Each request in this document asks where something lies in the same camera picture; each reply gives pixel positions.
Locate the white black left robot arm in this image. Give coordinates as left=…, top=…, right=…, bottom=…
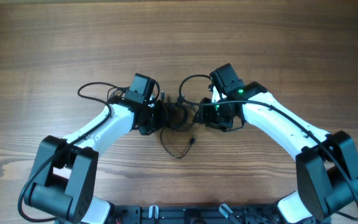
left=17, top=73, right=166, bottom=223

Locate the thick black USB-A cable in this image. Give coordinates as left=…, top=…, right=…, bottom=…
left=158, top=90, right=200, bottom=132

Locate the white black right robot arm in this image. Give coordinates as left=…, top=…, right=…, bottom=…
left=195, top=63, right=358, bottom=223

